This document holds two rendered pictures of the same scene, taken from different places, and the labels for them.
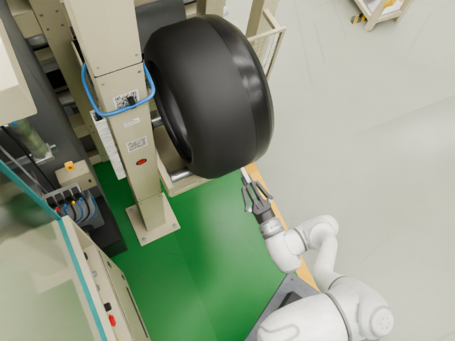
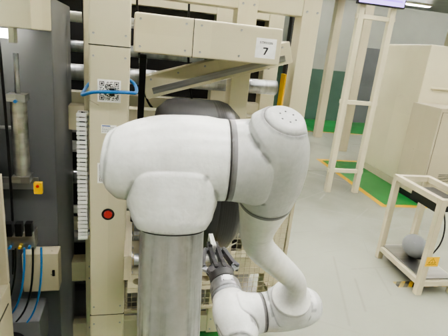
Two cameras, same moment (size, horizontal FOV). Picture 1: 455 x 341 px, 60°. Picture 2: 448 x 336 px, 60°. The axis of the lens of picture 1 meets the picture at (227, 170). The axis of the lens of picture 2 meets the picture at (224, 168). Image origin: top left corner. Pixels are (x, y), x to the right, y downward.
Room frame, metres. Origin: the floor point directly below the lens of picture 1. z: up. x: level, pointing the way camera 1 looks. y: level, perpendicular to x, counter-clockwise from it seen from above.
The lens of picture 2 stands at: (-0.41, -0.62, 1.68)
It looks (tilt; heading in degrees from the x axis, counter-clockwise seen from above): 17 degrees down; 27
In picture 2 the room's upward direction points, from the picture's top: 6 degrees clockwise
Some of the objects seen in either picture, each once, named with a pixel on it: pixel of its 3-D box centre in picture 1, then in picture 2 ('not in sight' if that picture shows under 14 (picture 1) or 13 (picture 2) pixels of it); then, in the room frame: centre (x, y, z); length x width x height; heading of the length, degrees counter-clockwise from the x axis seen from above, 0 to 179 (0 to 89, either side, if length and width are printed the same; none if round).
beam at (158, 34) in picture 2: not in sight; (205, 40); (1.10, 0.31, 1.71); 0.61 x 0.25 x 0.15; 132
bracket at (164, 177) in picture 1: (154, 153); (129, 241); (0.67, 0.33, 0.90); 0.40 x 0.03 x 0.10; 42
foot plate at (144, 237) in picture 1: (152, 218); not in sight; (0.61, 0.38, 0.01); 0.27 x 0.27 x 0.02; 42
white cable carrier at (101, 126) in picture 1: (112, 148); (84, 177); (0.53, 0.42, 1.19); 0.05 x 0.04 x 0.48; 42
